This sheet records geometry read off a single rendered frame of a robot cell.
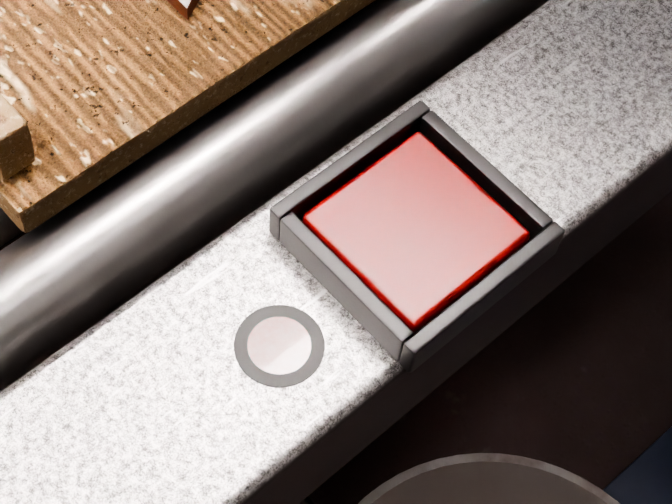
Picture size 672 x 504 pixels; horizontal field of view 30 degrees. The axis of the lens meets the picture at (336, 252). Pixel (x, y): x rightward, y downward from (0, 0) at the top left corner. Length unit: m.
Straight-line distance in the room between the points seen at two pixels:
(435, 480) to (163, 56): 0.62
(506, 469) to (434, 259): 0.60
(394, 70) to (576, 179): 0.09
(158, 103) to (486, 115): 0.13
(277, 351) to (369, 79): 0.13
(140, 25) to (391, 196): 0.12
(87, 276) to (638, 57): 0.24
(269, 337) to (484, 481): 0.63
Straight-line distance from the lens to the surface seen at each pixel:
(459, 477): 1.05
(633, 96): 0.52
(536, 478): 1.04
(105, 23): 0.50
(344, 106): 0.50
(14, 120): 0.44
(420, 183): 0.46
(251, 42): 0.49
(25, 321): 0.45
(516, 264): 0.45
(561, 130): 0.50
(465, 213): 0.46
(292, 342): 0.44
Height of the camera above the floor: 1.31
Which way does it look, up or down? 60 degrees down
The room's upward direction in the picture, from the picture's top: 7 degrees clockwise
